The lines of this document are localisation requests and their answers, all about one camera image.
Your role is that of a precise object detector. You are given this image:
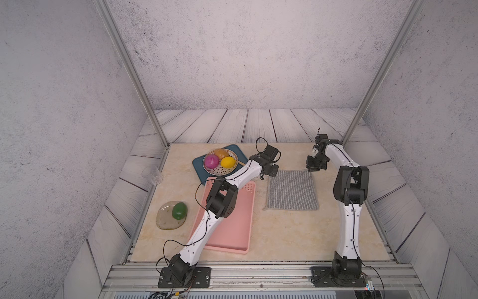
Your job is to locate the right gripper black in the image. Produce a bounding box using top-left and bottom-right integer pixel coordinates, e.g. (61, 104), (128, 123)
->
(306, 153), (327, 171)

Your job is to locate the grey striped dishcloth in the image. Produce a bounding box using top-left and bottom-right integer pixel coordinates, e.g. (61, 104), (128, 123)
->
(266, 170), (319, 211)

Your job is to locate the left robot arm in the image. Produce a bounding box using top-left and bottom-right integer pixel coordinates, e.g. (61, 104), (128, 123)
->
(158, 144), (281, 289)

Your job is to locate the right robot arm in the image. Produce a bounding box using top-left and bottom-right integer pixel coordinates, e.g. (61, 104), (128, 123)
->
(306, 133), (370, 288)

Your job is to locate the yellow toy lemon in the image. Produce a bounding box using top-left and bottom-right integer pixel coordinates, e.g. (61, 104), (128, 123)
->
(220, 156), (237, 169)

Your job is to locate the brown toy fruit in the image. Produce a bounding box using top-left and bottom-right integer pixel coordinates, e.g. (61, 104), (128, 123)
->
(214, 148), (230, 160)

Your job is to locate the patterned ceramic plate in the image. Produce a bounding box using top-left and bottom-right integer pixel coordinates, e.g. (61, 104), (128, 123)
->
(202, 148), (239, 176)

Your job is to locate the purple toy fruit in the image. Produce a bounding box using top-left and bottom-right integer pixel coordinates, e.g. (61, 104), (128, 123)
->
(203, 154), (220, 169)

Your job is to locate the pink plastic basket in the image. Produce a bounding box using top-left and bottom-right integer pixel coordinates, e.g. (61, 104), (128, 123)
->
(205, 181), (256, 254)

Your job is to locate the green toy fruit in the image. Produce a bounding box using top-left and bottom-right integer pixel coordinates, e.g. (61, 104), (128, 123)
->
(172, 202), (188, 221)

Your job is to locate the clear plastic cup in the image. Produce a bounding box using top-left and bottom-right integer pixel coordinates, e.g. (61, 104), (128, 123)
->
(141, 165), (164, 186)

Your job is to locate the clear glass plate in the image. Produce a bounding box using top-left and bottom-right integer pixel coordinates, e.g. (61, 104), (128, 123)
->
(156, 201), (187, 230)

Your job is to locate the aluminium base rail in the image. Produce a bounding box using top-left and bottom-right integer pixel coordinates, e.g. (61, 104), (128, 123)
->
(100, 261), (428, 299)

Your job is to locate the right frame post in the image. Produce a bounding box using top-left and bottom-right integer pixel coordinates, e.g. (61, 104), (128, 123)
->
(341, 0), (425, 146)

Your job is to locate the frame post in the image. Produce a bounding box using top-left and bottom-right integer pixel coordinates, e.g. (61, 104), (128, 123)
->
(341, 0), (425, 146)
(94, 0), (170, 150)

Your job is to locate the left frame post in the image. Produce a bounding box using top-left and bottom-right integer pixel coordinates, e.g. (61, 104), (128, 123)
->
(94, 0), (170, 150)

